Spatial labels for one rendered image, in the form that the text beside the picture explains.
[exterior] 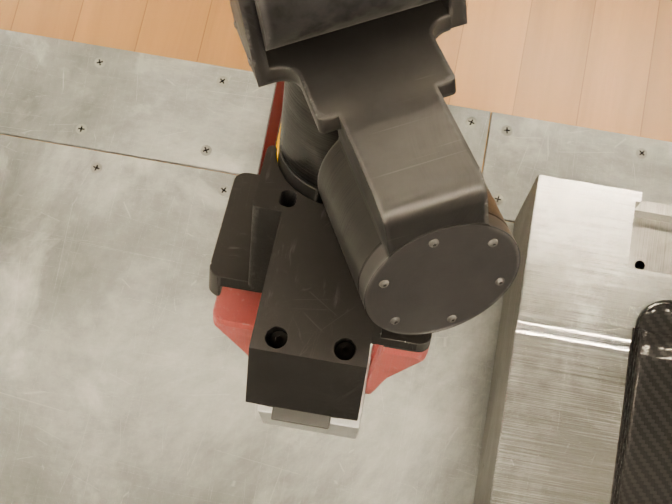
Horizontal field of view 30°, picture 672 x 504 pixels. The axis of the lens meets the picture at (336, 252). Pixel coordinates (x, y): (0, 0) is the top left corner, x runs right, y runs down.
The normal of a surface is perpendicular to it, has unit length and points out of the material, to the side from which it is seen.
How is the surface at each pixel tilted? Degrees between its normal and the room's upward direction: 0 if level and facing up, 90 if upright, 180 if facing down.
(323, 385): 63
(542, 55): 0
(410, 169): 24
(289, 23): 72
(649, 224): 0
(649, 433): 2
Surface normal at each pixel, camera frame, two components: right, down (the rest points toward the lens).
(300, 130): -0.78, 0.41
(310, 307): 0.09, -0.66
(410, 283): 0.29, 0.73
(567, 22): 0.01, -0.25
